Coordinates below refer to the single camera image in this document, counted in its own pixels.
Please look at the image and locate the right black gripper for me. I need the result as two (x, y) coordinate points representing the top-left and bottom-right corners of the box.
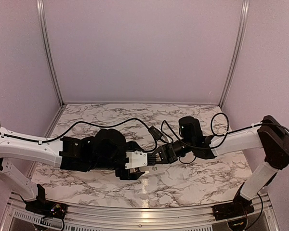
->
(152, 138), (195, 164)

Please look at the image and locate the white remote control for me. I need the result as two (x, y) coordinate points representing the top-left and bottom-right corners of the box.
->
(141, 165), (165, 178)

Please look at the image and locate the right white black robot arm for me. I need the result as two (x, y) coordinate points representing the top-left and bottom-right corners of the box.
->
(154, 115), (289, 216)

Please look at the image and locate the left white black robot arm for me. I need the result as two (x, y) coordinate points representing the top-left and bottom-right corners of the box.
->
(0, 125), (149, 214)

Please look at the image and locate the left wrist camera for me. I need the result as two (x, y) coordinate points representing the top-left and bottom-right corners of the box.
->
(125, 151), (157, 170)

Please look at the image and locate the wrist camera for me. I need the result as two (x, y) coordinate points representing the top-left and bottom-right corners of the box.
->
(125, 151), (157, 170)
(148, 126), (167, 143)

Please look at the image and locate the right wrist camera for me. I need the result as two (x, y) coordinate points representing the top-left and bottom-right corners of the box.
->
(148, 126), (167, 143)

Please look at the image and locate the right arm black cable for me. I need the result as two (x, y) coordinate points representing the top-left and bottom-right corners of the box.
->
(160, 112), (229, 164)

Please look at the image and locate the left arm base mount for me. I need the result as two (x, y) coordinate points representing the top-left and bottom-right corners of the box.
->
(25, 200), (67, 219)

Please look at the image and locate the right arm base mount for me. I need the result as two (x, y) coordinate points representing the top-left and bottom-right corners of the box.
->
(212, 202), (255, 220)

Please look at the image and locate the front aluminium rail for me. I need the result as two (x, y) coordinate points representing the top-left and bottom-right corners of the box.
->
(0, 193), (280, 231)

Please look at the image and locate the right aluminium frame post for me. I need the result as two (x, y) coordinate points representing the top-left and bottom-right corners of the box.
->
(218, 0), (250, 108)

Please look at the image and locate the aluminium frame post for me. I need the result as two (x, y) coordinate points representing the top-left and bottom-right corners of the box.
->
(37, 0), (65, 107)
(218, 0), (250, 108)

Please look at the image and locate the left aluminium frame post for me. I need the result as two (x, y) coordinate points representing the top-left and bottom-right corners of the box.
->
(37, 0), (65, 107)

